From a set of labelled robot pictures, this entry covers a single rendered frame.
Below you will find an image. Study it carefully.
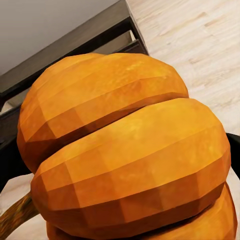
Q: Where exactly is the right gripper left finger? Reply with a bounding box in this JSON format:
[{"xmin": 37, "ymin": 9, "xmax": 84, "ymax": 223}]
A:
[{"xmin": 0, "ymin": 134, "xmax": 22, "ymax": 193}]

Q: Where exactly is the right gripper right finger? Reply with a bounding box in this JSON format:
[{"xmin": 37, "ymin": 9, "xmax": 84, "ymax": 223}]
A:
[{"xmin": 226, "ymin": 132, "xmax": 240, "ymax": 179}]

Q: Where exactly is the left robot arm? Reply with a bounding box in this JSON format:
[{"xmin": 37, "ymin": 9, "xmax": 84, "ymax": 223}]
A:
[{"xmin": 10, "ymin": 160, "xmax": 33, "ymax": 179}]

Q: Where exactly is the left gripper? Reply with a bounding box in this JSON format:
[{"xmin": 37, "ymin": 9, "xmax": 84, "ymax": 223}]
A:
[{"xmin": 16, "ymin": 160, "xmax": 33, "ymax": 176}]

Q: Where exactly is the pumpkin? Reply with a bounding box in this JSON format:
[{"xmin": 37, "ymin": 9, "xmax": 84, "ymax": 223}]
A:
[{"xmin": 0, "ymin": 52, "xmax": 238, "ymax": 240}]

